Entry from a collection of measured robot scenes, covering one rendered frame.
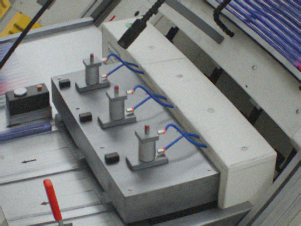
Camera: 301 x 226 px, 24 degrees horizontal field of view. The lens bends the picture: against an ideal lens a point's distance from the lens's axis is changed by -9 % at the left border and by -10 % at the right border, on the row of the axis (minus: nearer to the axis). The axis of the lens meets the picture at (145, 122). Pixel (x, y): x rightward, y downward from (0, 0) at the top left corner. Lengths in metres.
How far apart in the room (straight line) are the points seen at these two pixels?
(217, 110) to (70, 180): 0.23
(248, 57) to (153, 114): 0.17
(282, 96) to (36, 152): 0.39
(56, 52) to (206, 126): 0.48
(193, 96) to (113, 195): 0.21
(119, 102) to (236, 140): 0.17
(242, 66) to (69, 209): 0.33
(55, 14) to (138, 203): 1.47
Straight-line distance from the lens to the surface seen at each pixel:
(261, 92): 1.04
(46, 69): 1.37
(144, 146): 0.98
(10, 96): 1.20
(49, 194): 0.89
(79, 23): 1.53
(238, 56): 1.11
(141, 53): 1.23
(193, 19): 1.11
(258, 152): 0.99
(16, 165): 1.11
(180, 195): 0.98
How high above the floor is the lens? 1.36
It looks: 10 degrees down
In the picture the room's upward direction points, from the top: 40 degrees clockwise
